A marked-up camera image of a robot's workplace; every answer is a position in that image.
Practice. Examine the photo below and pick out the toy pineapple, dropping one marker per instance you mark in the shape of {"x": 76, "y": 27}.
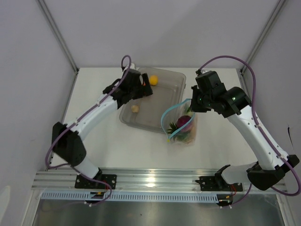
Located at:
{"x": 185, "y": 135}

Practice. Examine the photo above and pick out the purple toy onion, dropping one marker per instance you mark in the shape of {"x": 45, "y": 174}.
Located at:
{"x": 182, "y": 121}

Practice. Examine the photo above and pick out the white slotted cable duct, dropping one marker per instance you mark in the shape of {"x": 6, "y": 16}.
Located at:
{"x": 131, "y": 196}

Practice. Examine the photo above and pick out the aluminium frame post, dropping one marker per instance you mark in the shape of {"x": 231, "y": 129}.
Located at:
{"x": 57, "y": 34}
{"x": 268, "y": 25}

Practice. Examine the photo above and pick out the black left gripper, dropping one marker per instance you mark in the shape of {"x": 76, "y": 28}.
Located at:
{"x": 144, "y": 91}

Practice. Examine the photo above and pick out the left aluminium frame post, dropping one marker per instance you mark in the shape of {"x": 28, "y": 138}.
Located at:
{"x": 57, "y": 34}

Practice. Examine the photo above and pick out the right aluminium frame post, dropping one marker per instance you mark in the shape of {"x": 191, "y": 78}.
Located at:
{"x": 268, "y": 25}

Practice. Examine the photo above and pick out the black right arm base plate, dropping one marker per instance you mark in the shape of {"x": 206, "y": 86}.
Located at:
{"x": 211, "y": 183}

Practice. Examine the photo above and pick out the clear zip top bag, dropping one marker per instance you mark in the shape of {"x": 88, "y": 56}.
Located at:
{"x": 173, "y": 113}

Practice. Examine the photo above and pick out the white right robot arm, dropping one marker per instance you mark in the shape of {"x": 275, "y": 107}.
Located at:
{"x": 233, "y": 104}

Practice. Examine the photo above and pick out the clear grey plastic bin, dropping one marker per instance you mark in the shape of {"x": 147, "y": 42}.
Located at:
{"x": 168, "y": 92}

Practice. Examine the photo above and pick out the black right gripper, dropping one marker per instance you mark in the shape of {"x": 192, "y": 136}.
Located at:
{"x": 195, "y": 107}

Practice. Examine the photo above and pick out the white toy garlic bulb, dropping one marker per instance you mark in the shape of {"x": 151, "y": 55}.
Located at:
{"x": 135, "y": 108}

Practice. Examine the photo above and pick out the aluminium table edge rail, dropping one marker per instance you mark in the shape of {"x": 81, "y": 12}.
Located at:
{"x": 126, "y": 180}

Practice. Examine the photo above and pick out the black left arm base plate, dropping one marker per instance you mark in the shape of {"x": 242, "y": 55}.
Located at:
{"x": 103, "y": 181}

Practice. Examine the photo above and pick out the white toy radish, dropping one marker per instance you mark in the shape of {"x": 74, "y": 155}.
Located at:
{"x": 188, "y": 112}

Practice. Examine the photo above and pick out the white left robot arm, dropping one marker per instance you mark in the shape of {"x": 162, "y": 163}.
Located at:
{"x": 67, "y": 139}

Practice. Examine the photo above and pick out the yellow toy lemon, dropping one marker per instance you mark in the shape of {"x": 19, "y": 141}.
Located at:
{"x": 153, "y": 80}

